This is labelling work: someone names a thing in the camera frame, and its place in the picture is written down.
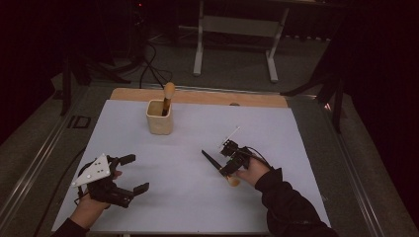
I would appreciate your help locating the dark tripod stand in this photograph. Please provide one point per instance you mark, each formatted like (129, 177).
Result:
(336, 108)
(67, 92)

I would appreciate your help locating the power strip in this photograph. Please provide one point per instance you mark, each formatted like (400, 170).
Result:
(306, 37)

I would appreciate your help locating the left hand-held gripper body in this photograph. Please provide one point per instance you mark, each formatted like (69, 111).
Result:
(97, 171)

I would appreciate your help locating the white paper sheet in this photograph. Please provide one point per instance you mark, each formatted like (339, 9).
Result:
(184, 197)

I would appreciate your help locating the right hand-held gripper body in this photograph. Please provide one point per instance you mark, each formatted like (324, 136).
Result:
(243, 156)

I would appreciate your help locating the wooden spoon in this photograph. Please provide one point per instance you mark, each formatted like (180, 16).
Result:
(169, 90)

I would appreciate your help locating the cream ceramic cup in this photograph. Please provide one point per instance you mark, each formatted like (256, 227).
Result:
(159, 125)

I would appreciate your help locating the person's right hand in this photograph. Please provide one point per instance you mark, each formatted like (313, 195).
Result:
(255, 173)

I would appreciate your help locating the white metal stand table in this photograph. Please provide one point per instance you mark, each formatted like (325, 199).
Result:
(237, 24)

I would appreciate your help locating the person's left hand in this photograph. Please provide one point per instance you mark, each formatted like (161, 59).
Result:
(87, 212)

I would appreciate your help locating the aluminium rail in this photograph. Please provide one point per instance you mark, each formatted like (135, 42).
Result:
(358, 184)
(31, 171)

